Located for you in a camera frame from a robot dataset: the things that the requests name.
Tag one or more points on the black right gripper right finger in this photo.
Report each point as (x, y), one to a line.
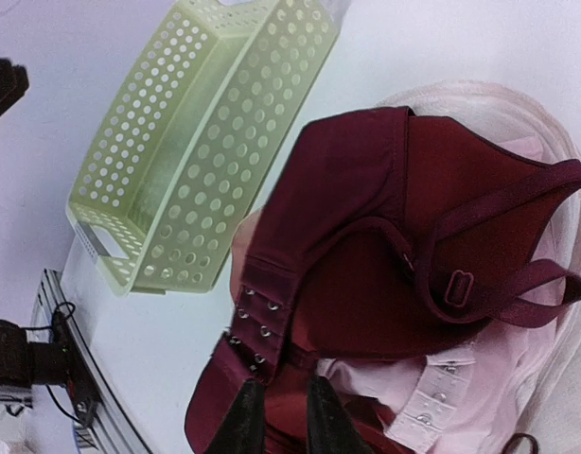
(330, 429)

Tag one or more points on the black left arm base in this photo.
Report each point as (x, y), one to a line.
(49, 356)

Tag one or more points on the aluminium front rail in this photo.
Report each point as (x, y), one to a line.
(103, 421)

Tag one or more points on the dark red bra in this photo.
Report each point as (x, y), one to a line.
(389, 236)

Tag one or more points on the green plastic basket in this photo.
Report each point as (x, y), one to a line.
(191, 135)

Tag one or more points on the light pink bra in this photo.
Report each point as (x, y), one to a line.
(463, 400)

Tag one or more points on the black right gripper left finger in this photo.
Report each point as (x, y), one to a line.
(243, 428)

